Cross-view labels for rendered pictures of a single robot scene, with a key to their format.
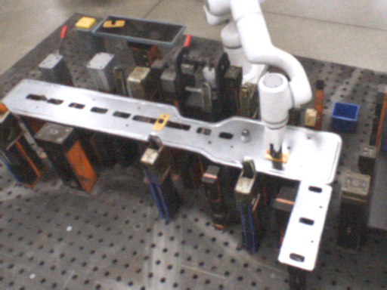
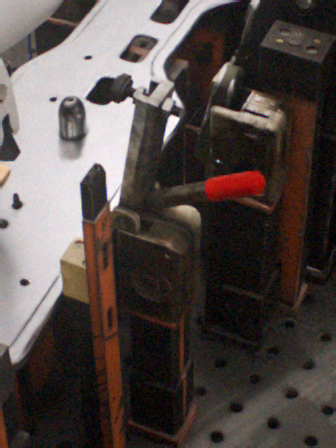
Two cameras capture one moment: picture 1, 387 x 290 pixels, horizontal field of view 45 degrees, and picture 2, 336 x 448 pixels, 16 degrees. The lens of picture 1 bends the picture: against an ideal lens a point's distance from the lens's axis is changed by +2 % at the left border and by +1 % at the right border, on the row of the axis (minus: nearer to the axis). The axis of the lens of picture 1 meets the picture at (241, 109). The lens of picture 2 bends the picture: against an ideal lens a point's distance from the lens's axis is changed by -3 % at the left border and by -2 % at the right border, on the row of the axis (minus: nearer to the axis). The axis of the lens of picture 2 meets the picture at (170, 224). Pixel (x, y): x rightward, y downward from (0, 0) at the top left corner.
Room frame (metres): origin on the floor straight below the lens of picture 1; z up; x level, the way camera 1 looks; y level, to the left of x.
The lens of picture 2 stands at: (1.21, -0.99, 1.90)
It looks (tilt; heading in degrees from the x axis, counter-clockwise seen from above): 47 degrees down; 92
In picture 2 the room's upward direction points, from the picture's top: straight up
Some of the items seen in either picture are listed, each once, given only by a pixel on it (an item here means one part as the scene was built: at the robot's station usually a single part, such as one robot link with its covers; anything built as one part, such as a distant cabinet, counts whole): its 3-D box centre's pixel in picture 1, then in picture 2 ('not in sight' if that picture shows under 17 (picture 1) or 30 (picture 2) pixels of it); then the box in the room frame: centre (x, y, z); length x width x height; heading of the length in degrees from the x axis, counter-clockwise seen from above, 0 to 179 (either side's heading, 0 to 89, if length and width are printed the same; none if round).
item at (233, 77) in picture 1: (237, 110); (287, 178); (1.32, 0.02, 0.91); 0.07 x 0.05 x 0.42; 156
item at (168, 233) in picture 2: (292, 136); (160, 332); (1.18, -0.18, 0.88); 0.07 x 0.06 x 0.35; 156
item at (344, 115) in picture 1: (344, 118); not in sight; (1.37, -0.45, 0.74); 0.11 x 0.10 x 0.09; 66
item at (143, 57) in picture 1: (151, 72); not in sight; (1.61, 0.39, 0.92); 0.10 x 0.08 x 0.45; 66
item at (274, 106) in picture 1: (275, 97); not in sight; (0.98, -0.10, 1.28); 0.09 x 0.08 x 0.13; 101
